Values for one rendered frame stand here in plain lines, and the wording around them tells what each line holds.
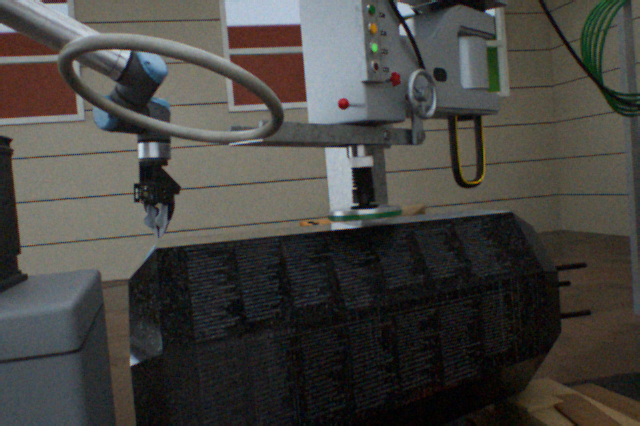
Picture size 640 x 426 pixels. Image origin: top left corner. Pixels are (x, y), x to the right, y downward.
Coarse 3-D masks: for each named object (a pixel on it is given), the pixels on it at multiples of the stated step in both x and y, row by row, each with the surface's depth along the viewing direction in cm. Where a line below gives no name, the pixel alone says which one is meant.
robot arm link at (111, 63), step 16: (0, 0) 142; (16, 0) 143; (32, 0) 146; (0, 16) 143; (16, 16) 144; (32, 16) 145; (48, 16) 147; (64, 16) 151; (32, 32) 147; (48, 32) 148; (64, 32) 150; (80, 32) 152; (96, 32) 155; (96, 64) 156; (112, 64) 157; (128, 64) 158; (144, 64) 159; (160, 64) 163; (112, 80) 161; (128, 80) 160; (144, 80) 161; (160, 80) 163; (128, 96) 163; (144, 96) 164
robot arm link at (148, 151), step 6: (138, 144) 178; (144, 144) 177; (150, 144) 176; (156, 144) 177; (162, 144) 178; (168, 144) 179; (138, 150) 178; (144, 150) 177; (150, 150) 176; (156, 150) 177; (162, 150) 178; (168, 150) 180; (138, 156) 178; (144, 156) 177; (150, 156) 176; (156, 156) 177; (162, 156) 177; (168, 156) 179
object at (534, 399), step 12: (528, 384) 223; (516, 396) 213; (528, 396) 212; (540, 396) 211; (552, 396) 210; (564, 396) 210; (576, 396) 209; (528, 408) 202; (540, 408) 203; (564, 408) 200; (576, 408) 199; (588, 408) 198; (576, 420) 190; (588, 420) 189; (600, 420) 188; (612, 420) 187
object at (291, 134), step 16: (240, 128) 165; (288, 128) 162; (304, 128) 166; (320, 128) 171; (336, 128) 176; (352, 128) 182; (368, 128) 187; (384, 128) 193; (400, 128) 200; (240, 144) 163; (256, 144) 166; (272, 144) 169; (288, 144) 172; (304, 144) 176; (320, 144) 180; (336, 144) 184; (384, 144) 194; (400, 144) 200
